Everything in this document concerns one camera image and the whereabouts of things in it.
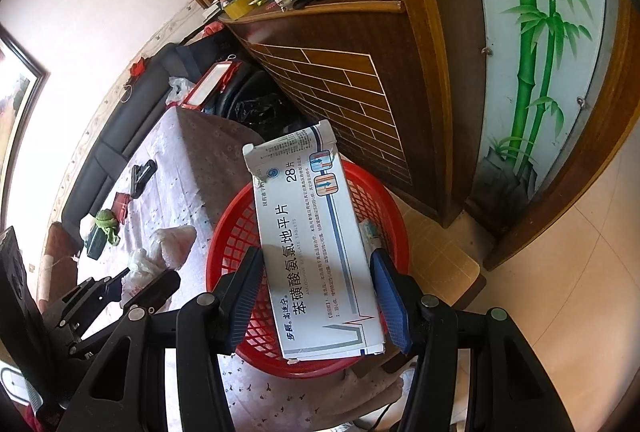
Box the floral tablecloth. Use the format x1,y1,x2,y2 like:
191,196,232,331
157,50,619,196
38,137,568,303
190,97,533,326
37,107,406,432

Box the black plastic bag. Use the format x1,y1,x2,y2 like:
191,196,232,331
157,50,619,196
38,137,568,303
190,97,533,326
235,93,291,138

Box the wooden brick-pattern cabinet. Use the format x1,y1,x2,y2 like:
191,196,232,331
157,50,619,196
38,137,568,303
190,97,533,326
112,0,501,228

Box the white plastic bag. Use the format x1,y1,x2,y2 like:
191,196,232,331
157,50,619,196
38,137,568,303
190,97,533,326
166,76,196,108

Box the black sofa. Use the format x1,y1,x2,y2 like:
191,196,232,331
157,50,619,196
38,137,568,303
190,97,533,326
61,43,201,233

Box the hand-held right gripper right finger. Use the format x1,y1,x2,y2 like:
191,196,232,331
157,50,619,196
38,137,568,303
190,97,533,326
369,249,573,432

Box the white blue medicine box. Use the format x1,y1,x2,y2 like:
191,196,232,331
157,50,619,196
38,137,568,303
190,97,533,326
242,121,387,360

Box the bamboo painted glass panel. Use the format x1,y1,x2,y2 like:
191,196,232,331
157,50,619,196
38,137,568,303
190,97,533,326
460,0,621,213

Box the green cloth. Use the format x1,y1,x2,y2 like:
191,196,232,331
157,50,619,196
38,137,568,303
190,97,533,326
95,209,122,247

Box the yellow box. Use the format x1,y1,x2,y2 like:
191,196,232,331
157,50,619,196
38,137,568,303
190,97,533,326
222,0,266,20

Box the black toy pistol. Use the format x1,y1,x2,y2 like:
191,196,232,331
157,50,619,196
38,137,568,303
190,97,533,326
130,159,158,199

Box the brown armchair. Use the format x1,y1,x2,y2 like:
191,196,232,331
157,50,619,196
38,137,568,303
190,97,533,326
42,222,81,303

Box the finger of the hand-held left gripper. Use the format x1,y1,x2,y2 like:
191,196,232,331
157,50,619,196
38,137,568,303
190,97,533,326
42,277,123,343
70,269,181,363

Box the dark green tissue box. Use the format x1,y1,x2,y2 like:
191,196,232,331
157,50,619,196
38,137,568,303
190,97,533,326
86,229,108,260

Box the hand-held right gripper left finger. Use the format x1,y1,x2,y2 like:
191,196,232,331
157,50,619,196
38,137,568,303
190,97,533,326
57,248,266,432

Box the red framed white box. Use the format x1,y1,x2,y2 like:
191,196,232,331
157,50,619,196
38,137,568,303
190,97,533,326
181,59,241,112

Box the red plastic basket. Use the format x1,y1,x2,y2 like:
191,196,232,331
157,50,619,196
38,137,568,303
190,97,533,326
206,160,412,379

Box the framed painting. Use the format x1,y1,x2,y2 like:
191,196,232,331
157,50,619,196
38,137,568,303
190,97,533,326
0,24,51,233

